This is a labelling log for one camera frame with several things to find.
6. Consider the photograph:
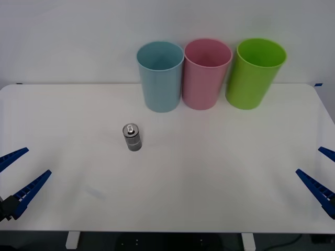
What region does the green plastic bin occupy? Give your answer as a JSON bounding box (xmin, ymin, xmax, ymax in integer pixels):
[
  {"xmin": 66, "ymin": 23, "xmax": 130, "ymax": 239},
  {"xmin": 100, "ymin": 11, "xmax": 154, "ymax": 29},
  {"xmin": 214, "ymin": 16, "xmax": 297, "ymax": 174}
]
[{"xmin": 225, "ymin": 38, "xmax": 288, "ymax": 110}]

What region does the white table leg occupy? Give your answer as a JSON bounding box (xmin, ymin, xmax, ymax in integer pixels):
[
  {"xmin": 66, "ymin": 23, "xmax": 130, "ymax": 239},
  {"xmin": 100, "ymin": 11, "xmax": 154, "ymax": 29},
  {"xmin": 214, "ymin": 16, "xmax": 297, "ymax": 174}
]
[
  {"xmin": 240, "ymin": 232, "xmax": 256, "ymax": 251},
  {"xmin": 65, "ymin": 232, "xmax": 81, "ymax": 249}
]

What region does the pale blue plastic bin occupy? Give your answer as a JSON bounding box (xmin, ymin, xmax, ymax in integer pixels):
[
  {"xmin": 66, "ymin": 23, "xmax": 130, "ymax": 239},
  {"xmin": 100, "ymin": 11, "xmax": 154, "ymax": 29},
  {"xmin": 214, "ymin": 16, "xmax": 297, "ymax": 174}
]
[{"xmin": 136, "ymin": 41, "xmax": 184, "ymax": 113}]

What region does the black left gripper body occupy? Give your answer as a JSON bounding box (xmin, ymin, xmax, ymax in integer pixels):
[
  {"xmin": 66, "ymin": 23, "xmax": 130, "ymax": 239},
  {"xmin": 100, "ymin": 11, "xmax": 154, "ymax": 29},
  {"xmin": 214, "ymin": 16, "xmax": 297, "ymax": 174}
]
[{"xmin": 0, "ymin": 198, "xmax": 12, "ymax": 223}]

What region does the pink plastic bin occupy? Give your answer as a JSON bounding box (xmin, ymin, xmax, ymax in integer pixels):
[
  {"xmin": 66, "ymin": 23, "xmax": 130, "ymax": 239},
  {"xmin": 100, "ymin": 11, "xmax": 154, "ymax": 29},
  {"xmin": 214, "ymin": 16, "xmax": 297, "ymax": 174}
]
[{"xmin": 182, "ymin": 38, "xmax": 233, "ymax": 111}]

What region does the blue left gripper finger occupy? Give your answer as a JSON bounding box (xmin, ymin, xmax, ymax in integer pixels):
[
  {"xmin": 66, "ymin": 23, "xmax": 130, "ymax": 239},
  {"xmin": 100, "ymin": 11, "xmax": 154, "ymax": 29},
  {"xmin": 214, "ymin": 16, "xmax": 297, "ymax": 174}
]
[
  {"xmin": 4, "ymin": 169, "xmax": 52, "ymax": 221},
  {"xmin": 0, "ymin": 147, "xmax": 29, "ymax": 174}
]

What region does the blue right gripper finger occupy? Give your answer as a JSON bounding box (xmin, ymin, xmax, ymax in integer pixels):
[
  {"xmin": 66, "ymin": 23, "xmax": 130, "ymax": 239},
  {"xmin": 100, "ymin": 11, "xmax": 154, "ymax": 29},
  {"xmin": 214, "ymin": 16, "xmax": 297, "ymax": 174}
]
[
  {"xmin": 295, "ymin": 168, "xmax": 335, "ymax": 220},
  {"xmin": 318, "ymin": 146, "xmax": 335, "ymax": 162}
]

